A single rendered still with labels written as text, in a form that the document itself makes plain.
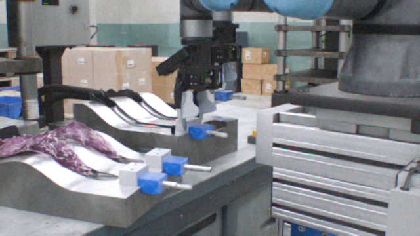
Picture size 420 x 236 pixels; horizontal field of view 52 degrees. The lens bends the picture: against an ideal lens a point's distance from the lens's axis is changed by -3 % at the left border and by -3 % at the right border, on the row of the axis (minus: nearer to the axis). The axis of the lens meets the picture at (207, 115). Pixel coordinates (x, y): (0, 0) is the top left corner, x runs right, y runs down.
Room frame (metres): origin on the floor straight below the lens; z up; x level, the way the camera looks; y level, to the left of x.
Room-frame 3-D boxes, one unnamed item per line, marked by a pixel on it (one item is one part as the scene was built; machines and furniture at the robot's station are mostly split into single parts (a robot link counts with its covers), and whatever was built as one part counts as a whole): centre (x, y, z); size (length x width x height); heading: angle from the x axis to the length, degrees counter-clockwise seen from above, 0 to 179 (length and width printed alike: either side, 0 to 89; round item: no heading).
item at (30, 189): (0.89, 0.33, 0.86); 0.50 x 0.26 x 0.11; 72
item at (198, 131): (1.03, 0.01, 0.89); 0.13 x 0.05 x 0.05; 55
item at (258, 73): (7.93, -1.05, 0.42); 0.86 x 0.33 x 0.83; 54
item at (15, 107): (4.56, 2.13, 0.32); 0.60 x 0.41 x 0.22; 60
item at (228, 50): (1.34, -0.05, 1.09); 0.09 x 0.08 x 0.12; 55
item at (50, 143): (0.90, 0.33, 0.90); 0.26 x 0.18 x 0.08; 72
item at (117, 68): (5.40, 1.32, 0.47); 1.22 x 0.80 x 0.94; 58
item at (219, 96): (1.33, -0.06, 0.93); 0.13 x 0.05 x 0.05; 55
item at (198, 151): (1.23, 0.19, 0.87); 0.50 x 0.26 x 0.14; 55
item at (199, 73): (1.03, 0.02, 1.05); 0.09 x 0.08 x 0.12; 55
